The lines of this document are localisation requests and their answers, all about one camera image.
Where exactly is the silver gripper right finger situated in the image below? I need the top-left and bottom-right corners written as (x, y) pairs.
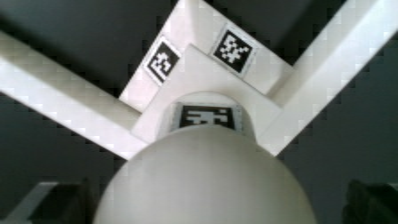
top-left (342, 180), bottom-right (398, 224)

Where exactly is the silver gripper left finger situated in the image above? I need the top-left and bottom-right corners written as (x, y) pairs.
top-left (0, 181), bottom-right (97, 224)

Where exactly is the white lamp bulb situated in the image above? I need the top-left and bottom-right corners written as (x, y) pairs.
top-left (91, 91), bottom-right (322, 224)

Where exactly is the white lamp base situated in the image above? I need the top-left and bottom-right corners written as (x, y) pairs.
top-left (120, 0), bottom-right (294, 142)

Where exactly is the white L-shaped fence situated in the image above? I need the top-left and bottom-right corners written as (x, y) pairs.
top-left (0, 0), bottom-right (398, 158)

